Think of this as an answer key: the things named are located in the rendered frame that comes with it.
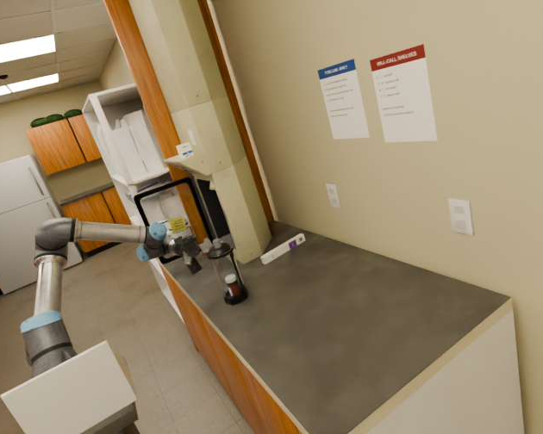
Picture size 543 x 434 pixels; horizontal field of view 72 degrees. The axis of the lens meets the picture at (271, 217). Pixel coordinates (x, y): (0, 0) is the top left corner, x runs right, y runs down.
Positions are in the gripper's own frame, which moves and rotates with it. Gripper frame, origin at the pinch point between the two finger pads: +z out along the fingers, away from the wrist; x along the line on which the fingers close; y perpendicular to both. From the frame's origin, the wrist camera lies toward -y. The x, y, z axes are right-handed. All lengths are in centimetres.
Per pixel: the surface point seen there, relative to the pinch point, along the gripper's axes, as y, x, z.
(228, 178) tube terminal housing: 24.1, 29.2, -7.8
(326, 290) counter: -18, 18, 45
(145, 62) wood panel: 85, 31, -46
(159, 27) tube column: 91, 23, -10
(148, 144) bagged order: 44, 57, -132
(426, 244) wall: -10, 45, 73
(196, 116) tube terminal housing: 54, 24, -9
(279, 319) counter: -17.7, -2.4, 40.0
